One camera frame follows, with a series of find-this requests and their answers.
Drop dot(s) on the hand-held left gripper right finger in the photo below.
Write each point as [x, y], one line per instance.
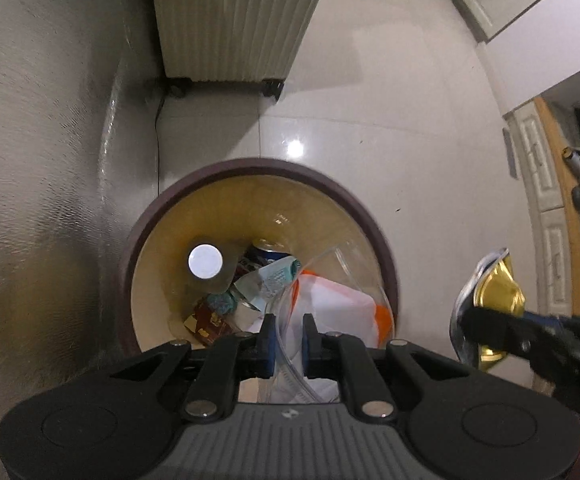
[309, 345]

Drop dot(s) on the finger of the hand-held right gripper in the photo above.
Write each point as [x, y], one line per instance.
[545, 317]
[500, 330]

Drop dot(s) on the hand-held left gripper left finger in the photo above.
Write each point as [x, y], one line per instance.
[268, 345]

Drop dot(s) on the gold foil wrapper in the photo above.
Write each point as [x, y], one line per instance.
[495, 290]

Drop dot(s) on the white orange wrapper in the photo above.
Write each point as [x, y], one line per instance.
[330, 305]

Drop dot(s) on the small teal wrapper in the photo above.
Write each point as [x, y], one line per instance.
[220, 303]

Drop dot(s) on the red packet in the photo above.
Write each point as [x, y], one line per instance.
[207, 325]

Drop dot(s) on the clear plastic bag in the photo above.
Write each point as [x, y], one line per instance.
[340, 260]

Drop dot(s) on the crushed blue drink can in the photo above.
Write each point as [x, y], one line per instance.
[267, 251]

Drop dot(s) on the brown rimmed trash bin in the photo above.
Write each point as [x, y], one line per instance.
[170, 240]

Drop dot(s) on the bottle with white cap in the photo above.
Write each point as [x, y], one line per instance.
[205, 261]

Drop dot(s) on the grey door hinge plate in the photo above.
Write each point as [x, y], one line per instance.
[510, 152]

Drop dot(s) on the cream ribbed suitcase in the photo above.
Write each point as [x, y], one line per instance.
[230, 15]

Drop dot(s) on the white ornate door frame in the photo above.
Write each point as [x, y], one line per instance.
[540, 175]

